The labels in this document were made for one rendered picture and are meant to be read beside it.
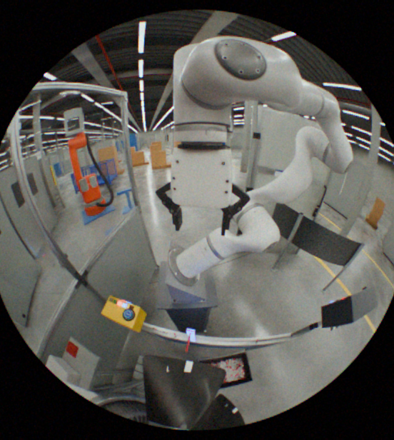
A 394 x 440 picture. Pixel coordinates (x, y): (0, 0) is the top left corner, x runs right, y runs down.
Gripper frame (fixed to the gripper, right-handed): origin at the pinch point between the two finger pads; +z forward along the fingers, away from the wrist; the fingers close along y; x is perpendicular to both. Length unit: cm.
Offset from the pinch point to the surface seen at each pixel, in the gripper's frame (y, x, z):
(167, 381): 2.6, 31.8, 23.4
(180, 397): -1.4, 36.1, 23.9
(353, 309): -58, 17, 19
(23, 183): 70, 8, -17
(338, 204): -462, -343, 114
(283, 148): -72, -129, -14
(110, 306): 34, 14, 36
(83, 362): 51, 53, 57
